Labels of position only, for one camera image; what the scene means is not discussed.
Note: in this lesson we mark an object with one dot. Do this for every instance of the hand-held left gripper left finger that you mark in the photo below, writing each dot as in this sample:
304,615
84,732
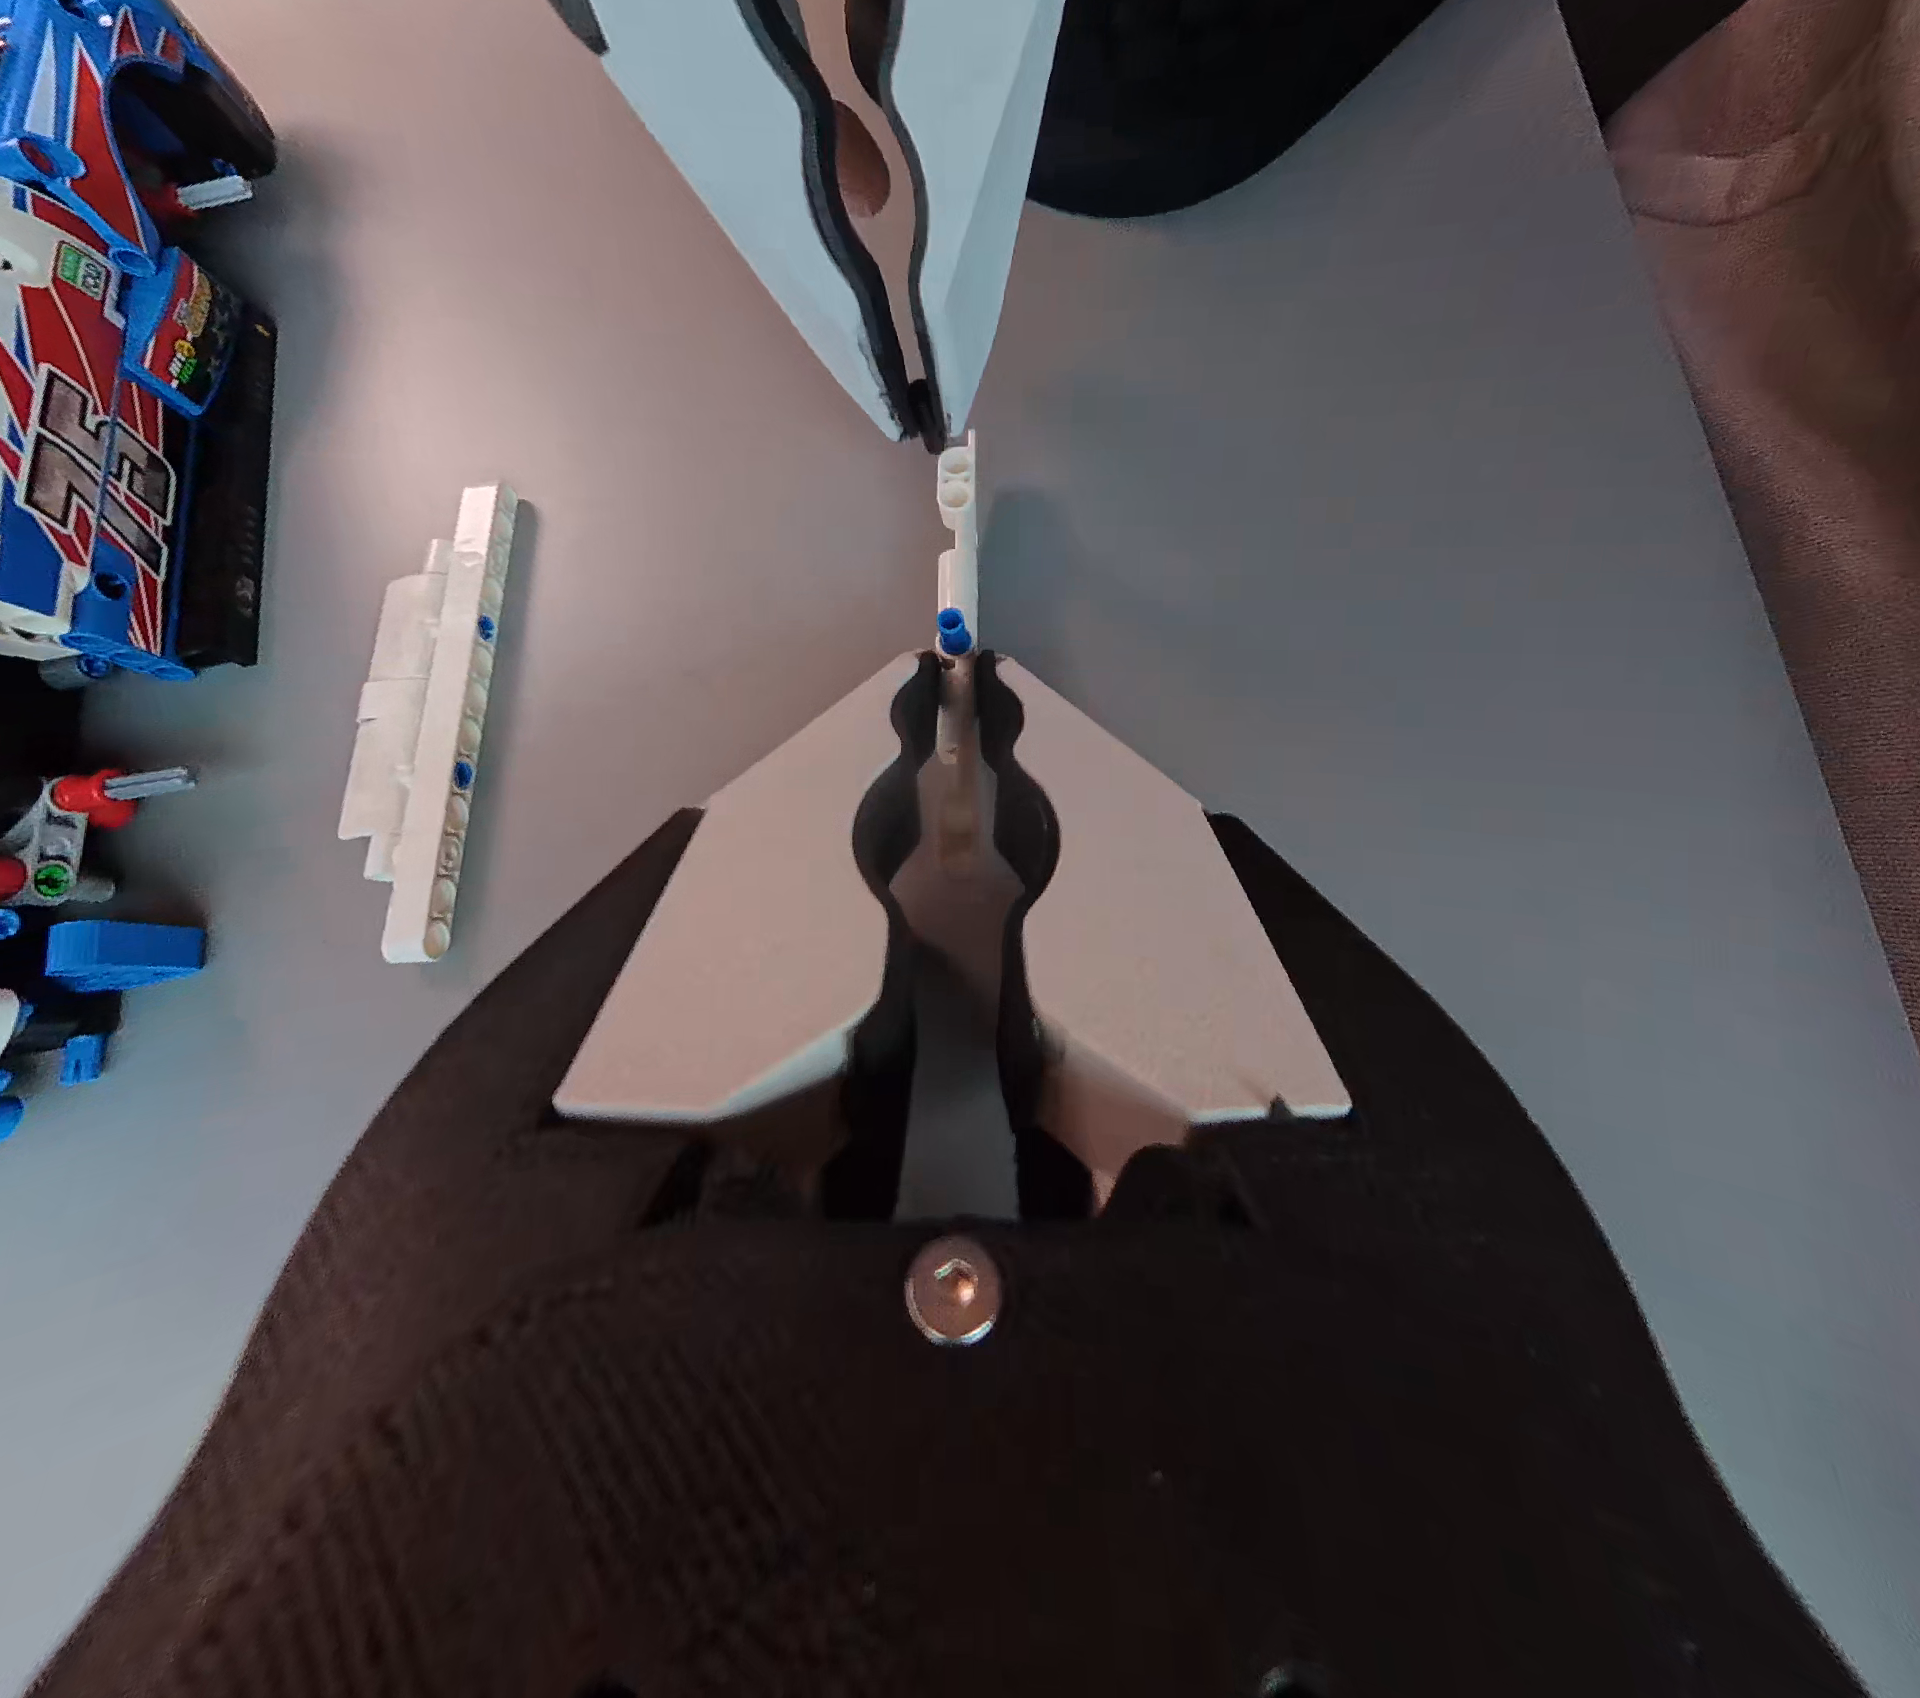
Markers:
750,949

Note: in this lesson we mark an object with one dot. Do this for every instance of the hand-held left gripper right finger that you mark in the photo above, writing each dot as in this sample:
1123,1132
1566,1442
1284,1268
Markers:
1185,949

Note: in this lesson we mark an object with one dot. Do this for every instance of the blue connector pin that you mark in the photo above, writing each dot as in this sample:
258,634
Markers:
953,629

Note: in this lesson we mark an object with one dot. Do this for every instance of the small white brick piece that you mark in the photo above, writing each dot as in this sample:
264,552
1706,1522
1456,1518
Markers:
960,529

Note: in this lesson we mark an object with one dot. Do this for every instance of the grey desk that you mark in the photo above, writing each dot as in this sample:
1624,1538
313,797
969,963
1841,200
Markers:
1349,678

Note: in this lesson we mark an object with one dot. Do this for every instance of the black office chair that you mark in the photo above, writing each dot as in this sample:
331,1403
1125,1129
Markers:
1274,3

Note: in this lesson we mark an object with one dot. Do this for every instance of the white brick beam assembly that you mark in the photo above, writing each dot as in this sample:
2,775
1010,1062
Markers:
449,706

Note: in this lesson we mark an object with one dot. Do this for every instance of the toy brick race car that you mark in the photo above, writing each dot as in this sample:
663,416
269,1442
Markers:
91,452

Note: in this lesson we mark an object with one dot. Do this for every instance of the person's beige sweatshirt torso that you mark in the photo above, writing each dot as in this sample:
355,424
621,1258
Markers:
1801,452

